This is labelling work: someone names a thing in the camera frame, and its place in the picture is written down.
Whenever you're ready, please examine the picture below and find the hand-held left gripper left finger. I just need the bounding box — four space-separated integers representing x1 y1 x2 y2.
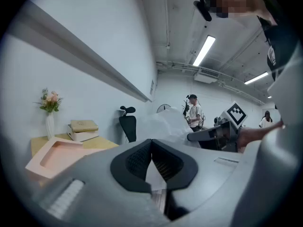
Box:
110 139 152 193

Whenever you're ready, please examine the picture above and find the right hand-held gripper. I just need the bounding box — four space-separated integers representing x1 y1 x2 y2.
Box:
187 100 248 153

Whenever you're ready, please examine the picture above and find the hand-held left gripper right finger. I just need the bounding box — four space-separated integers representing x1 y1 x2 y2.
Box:
151 139 198 191

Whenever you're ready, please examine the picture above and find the pink box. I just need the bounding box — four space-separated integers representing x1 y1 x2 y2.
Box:
25 137 119 182

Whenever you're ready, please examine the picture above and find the person's right forearm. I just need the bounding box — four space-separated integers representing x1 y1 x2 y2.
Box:
236 123 285 151

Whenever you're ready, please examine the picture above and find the black office chair with headrest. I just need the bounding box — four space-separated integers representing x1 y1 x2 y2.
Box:
118 105 137 143

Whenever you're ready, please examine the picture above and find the standing fan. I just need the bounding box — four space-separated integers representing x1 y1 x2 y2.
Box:
156 104 172 114

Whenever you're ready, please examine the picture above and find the white storage box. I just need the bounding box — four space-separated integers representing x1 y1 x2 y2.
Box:
66 124 100 142

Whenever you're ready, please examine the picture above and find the tan book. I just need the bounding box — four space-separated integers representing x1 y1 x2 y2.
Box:
70 119 99 132

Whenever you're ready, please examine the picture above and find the ceiling air conditioner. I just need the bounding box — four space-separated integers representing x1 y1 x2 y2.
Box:
194 67 220 84

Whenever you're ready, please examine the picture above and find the long ceiling light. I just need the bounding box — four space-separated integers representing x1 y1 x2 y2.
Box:
244 71 269 85
192 35 216 67

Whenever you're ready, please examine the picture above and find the white ribbed vase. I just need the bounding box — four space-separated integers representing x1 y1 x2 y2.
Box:
45 112 55 140

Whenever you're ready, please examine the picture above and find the pink flower bouquet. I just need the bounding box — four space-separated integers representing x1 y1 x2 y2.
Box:
34 87 63 113

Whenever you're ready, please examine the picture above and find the person's grey vest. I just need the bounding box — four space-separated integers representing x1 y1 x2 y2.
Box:
267 44 303 137

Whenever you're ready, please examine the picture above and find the person's black clothing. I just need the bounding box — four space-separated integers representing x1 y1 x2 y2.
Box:
258 15 299 80

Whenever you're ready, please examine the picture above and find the person's head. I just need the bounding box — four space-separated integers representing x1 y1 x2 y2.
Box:
209 0 277 26

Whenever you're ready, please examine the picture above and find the grey wall trunking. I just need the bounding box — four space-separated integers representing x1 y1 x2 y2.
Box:
7 0 153 103

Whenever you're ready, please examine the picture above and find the black head-worn camera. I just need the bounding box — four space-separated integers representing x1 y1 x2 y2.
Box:
193 0 213 22

